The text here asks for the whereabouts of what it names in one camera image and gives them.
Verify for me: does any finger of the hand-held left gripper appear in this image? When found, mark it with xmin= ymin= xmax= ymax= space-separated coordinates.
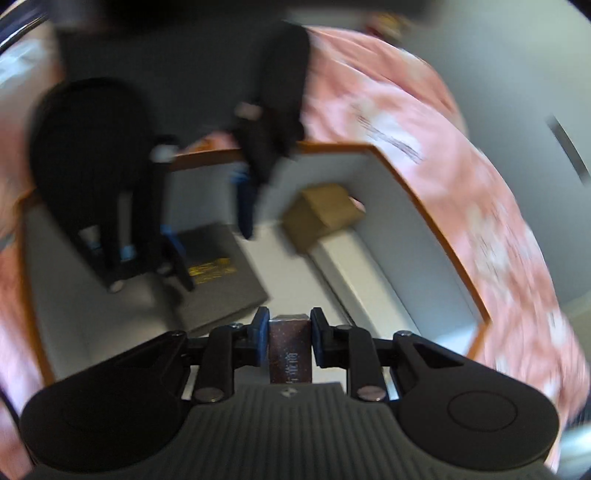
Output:
xmin=78 ymin=137 xmax=195 ymax=292
xmin=232 ymin=104 xmax=306 ymax=241

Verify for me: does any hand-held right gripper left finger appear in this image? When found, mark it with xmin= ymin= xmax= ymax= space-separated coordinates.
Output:
xmin=106 ymin=307 xmax=271 ymax=404

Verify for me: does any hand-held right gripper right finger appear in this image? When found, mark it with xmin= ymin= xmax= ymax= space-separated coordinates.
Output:
xmin=311 ymin=307 xmax=467 ymax=402

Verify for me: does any brown printed box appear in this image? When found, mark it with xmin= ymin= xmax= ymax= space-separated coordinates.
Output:
xmin=268 ymin=314 xmax=314 ymax=384

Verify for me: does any grey box with gold print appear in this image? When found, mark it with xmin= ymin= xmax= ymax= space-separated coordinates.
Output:
xmin=173 ymin=224 xmax=271 ymax=333

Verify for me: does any tan cardboard box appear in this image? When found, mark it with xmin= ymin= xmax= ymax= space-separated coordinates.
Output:
xmin=281 ymin=183 xmax=365 ymax=252

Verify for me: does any long white box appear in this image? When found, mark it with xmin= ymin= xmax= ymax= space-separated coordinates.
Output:
xmin=307 ymin=228 xmax=404 ymax=335

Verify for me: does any orange-rimmed white storage box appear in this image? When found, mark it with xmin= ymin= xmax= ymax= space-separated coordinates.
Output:
xmin=18 ymin=141 xmax=492 ymax=388

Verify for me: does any pink printed duvet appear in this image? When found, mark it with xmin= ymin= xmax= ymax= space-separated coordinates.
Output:
xmin=0 ymin=25 xmax=578 ymax=476

